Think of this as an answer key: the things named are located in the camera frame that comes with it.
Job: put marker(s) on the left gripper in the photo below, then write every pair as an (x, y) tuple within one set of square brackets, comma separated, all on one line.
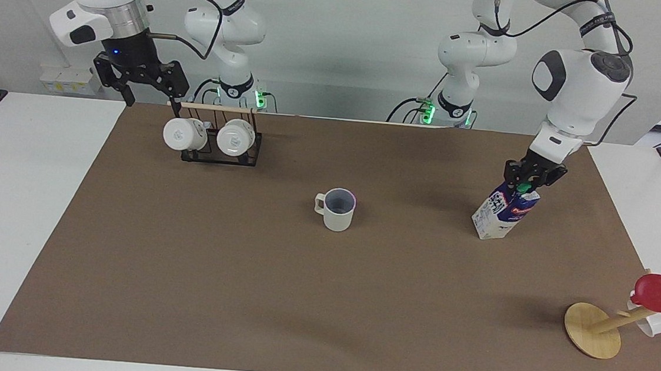
[(537, 166)]

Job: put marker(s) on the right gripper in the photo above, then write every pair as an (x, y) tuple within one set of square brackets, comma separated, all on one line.
[(131, 52)]

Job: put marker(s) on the white and blue milk carton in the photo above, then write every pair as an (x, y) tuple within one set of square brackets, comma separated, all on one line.
[(502, 214)]

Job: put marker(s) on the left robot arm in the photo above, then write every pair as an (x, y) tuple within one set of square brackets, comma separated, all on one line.
[(580, 81)]

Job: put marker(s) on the white cup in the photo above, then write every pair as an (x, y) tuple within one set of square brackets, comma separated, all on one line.
[(184, 134), (234, 138)]

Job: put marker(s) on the wooden mug tree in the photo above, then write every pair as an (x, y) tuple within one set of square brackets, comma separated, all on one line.
[(590, 330)]

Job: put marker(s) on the white mug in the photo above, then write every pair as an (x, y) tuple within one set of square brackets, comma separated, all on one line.
[(650, 325)]

